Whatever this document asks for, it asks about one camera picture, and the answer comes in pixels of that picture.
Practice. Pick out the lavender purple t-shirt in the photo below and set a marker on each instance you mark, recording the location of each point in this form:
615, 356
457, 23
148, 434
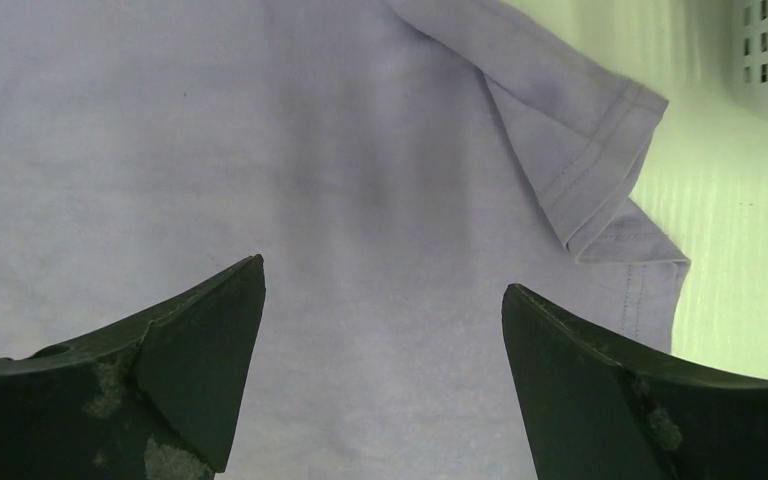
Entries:
397, 164

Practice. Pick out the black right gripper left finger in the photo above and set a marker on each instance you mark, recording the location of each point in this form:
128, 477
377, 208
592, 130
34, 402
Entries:
155, 395

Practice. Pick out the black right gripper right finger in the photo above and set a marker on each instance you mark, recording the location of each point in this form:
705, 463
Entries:
598, 405

